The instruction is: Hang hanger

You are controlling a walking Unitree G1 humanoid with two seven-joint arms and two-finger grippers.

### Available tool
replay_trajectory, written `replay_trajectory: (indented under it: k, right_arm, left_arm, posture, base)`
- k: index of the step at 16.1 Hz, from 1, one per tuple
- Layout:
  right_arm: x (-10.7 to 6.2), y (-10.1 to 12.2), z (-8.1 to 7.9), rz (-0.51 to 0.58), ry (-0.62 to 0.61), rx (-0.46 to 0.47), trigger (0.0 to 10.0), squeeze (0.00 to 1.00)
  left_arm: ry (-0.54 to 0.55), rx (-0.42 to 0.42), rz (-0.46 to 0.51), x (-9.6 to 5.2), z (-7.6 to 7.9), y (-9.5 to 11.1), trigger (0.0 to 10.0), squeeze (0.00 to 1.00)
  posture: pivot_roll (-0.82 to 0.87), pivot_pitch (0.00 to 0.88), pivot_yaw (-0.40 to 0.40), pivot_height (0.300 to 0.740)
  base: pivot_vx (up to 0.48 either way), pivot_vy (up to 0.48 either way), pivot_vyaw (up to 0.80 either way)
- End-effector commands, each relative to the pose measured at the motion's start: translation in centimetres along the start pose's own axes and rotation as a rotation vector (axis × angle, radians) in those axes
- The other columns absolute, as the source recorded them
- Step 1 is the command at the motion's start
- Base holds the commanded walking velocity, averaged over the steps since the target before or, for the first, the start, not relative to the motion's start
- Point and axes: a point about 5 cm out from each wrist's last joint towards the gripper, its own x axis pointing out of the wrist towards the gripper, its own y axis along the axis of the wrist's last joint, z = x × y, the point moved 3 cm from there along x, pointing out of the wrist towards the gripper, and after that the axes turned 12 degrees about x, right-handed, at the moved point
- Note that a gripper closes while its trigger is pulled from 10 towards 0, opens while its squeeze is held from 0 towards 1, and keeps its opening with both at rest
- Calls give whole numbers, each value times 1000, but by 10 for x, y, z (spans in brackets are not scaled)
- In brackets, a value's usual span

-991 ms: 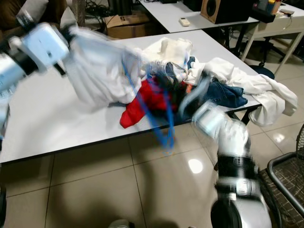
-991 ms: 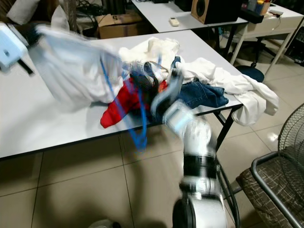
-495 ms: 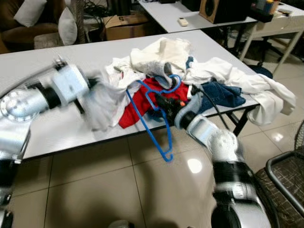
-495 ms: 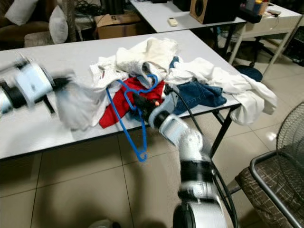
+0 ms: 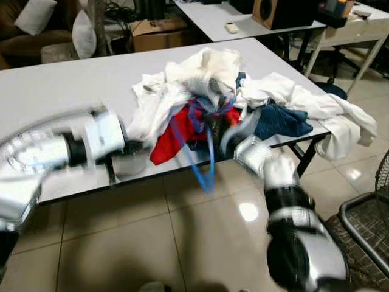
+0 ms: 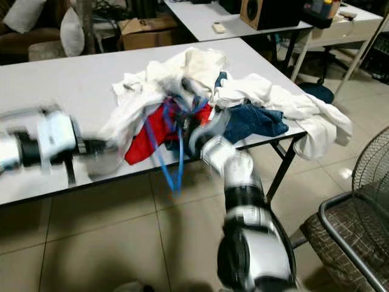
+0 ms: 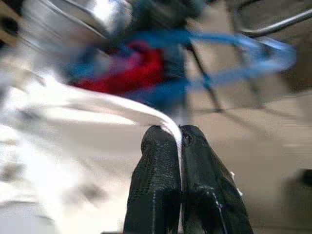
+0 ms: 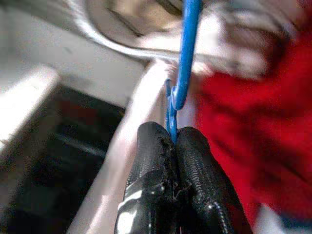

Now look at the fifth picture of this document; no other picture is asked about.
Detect brown cardboard box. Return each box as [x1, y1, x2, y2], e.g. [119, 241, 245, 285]
[129, 18, 190, 53]

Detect brown armchair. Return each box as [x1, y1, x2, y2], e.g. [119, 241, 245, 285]
[0, 0, 83, 69]

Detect white t-shirt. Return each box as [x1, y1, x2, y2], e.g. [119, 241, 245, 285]
[129, 70, 204, 147]

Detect red cloth garment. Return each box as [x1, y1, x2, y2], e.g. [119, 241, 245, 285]
[149, 103, 244, 166]

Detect white crumpled garment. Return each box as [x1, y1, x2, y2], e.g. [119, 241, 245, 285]
[239, 73, 379, 162]

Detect brown black loudspeaker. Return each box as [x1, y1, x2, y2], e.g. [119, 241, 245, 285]
[252, 0, 318, 31]

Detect black orange box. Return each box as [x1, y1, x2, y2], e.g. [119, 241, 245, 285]
[316, 0, 356, 29]

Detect small white pillow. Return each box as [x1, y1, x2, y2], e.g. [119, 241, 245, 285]
[15, 0, 58, 36]

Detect round blue stool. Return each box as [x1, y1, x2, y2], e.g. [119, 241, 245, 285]
[315, 82, 349, 102]

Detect metal frame patterned chair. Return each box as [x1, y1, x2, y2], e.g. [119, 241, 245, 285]
[322, 152, 389, 292]

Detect white side table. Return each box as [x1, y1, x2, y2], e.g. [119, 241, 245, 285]
[175, 0, 389, 80]

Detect grey white pillow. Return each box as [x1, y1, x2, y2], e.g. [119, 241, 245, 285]
[72, 9, 98, 60]

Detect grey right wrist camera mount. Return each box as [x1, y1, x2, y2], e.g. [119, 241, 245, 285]
[219, 106, 262, 156]

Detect blue denim jeans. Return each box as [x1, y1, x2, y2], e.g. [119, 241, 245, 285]
[234, 72, 315, 142]

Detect cream crumpled garment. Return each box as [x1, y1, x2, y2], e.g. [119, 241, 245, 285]
[164, 47, 245, 104]

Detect blue clothes hanger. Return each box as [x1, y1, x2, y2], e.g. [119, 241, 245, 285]
[169, 97, 238, 196]

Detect small white device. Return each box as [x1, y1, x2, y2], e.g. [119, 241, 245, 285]
[353, 7, 373, 19]

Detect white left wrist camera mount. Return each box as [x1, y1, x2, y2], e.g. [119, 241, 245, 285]
[85, 108, 127, 162]

